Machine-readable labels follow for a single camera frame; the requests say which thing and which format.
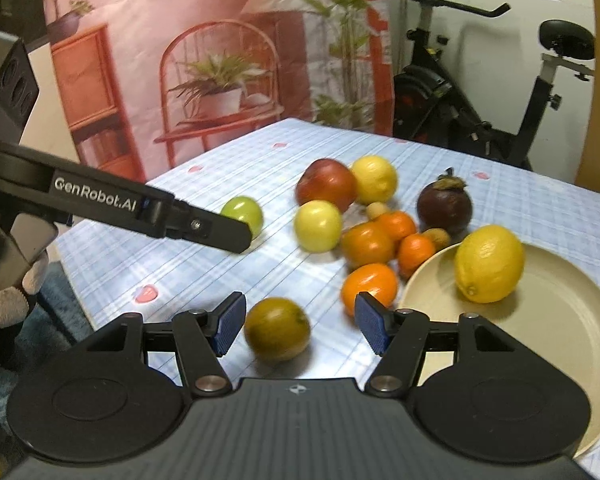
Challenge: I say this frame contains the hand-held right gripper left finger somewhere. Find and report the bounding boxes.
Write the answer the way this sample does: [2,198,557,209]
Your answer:
[82,291,247,397]

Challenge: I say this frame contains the large yellow lemon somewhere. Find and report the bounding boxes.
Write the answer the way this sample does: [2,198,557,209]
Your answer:
[454,225,526,304]

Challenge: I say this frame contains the red apple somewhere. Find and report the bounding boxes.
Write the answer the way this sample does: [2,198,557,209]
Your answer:
[295,158,359,214]

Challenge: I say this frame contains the black exercise bike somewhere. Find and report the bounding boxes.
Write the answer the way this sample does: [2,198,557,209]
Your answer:
[385,0,597,173]

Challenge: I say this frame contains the small yellow lemon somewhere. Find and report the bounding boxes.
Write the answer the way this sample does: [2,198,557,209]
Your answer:
[350,155,399,206]

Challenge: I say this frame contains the small orange tangerine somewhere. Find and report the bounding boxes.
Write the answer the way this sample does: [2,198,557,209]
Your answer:
[341,263,399,317]
[396,233,437,279]
[341,221,396,269]
[377,211,418,243]

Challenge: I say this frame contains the beige round plate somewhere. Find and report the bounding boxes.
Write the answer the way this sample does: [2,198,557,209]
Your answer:
[397,240,600,458]

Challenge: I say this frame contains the pink printed backdrop cloth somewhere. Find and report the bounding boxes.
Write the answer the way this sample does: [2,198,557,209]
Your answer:
[42,0,396,183]

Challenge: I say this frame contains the yellow green tangerine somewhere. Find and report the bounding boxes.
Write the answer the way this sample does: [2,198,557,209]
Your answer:
[243,296,312,362]

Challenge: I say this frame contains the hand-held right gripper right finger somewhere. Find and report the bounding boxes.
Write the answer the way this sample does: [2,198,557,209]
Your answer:
[354,291,518,396]

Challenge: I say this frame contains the dark purple mangosteen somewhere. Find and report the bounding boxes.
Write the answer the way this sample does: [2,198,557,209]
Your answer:
[416,167,474,237]

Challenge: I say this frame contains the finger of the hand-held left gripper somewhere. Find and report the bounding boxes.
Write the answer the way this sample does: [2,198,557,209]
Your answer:
[135,192,253,254]

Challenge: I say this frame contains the yellow green round fruit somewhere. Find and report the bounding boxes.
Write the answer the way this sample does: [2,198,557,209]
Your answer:
[293,200,343,253]

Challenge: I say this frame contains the person's left hand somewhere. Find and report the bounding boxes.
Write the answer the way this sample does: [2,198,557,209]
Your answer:
[0,205,51,331]

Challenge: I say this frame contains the blue plaid tablecloth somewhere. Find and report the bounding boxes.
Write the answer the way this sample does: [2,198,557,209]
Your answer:
[55,117,600,480]

